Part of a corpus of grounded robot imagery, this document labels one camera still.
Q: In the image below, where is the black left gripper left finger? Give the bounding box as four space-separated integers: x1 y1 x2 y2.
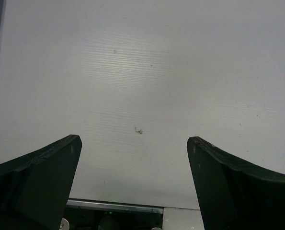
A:
0 135 82 230

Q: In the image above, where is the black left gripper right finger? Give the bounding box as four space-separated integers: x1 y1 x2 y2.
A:
187 137 285 230

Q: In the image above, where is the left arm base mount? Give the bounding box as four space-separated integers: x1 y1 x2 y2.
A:
60 198 164 230

